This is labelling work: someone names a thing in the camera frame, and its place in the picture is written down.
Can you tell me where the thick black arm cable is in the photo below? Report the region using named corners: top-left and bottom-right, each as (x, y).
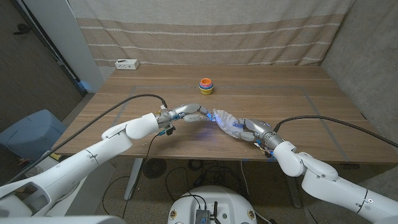
top-left (273, 115), bottom-right (398, 149)
top-left (4, 93), bottom-right (169, 186)

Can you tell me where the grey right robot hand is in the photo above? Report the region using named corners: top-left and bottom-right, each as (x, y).
top-left (231, 118), bottom-right (285, 155)

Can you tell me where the white upright panel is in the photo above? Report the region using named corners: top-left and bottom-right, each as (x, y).
top-left (23, 0), bottom-right (105, 93)

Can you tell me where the grey table leg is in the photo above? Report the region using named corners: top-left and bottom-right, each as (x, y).
top-left (281, 161), bottom-right (303, 208)

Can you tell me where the white power strip box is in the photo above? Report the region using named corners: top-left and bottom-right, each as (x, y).
top-left (114, 58), bottom-right (140, 70)

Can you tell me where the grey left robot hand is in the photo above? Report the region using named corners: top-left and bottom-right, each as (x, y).
top-left (155, 103), bottom-right (217, 136)

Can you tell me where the black door handle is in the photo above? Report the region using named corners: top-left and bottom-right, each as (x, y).
top-left (12, 23), bottom-right (32, 35)

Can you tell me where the blue plastic bin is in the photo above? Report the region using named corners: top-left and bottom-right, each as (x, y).
top-left (0, 108), bottom-right (68, 161)

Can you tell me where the white robot torso base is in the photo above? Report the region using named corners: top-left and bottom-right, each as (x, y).
top-left (167, 185), bottom-right (258, 224)

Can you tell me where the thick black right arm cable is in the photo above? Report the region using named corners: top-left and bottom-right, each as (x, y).
top-left (273, 115), bottom-right (398, 149)

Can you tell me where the black round floor fan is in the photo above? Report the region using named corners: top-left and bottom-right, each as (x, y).
top-left (142, 157), bottom-right (167, 179)

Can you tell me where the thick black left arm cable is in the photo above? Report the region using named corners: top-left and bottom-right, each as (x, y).
top-left (4, 93), bottom-right (169, 186)

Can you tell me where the thin black left hand cable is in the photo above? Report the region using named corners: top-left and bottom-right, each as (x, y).
top-left (121, 132), bottom-right (164, 219)

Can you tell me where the white paper coffee filter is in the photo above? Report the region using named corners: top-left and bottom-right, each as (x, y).
top-left (213, 108), bottom-right (246, 139)

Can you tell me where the beige striped curtain backdrop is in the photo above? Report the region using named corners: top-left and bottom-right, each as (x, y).
top-left (67, 0), bottom-right (355, 67)

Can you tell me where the black torso antenna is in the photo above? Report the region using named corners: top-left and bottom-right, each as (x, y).
top-left (212, 201), bottom-right (221, 224)

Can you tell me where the grey torso electronics module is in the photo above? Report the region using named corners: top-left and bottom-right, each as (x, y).
top-left (195, 208), bottom-right (211, 224)

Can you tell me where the black floor cable bundle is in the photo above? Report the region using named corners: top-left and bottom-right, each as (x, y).
top-left (164, 159), bottom-right (249, 200)

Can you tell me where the stack of colourful cups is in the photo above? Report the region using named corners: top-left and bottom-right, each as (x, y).
top-left (198, 77), bottom-right (215, 96)

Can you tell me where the white floor cable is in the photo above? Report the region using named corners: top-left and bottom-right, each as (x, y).
top-left (239, 160), bottom-right (273, 224)

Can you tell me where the dark brown door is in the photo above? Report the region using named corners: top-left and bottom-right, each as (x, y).
top-left (0, 0), bottom-right (88, 133)

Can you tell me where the white table leg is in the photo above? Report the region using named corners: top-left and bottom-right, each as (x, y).
top-left (124, 157), bottom-right (144, 201)

